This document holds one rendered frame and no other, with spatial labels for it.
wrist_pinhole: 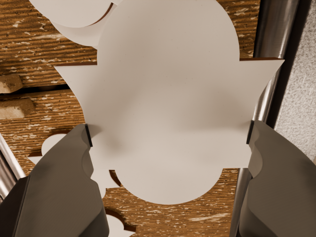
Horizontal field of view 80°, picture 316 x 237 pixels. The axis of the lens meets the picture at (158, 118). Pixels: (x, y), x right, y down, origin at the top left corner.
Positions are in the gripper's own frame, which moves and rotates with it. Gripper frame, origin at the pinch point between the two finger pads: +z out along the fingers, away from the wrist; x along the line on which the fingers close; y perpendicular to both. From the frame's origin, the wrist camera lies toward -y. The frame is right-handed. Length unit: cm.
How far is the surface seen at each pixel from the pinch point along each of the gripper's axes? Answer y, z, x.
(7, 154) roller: 13.8, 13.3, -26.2
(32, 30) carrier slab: -4.7, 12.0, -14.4
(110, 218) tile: 27.1, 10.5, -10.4
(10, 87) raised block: 0.9, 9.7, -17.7
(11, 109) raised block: 3.5, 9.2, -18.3
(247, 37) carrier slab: -3.3, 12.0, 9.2
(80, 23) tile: -5.4, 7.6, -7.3
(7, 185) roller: 21.6, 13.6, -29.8
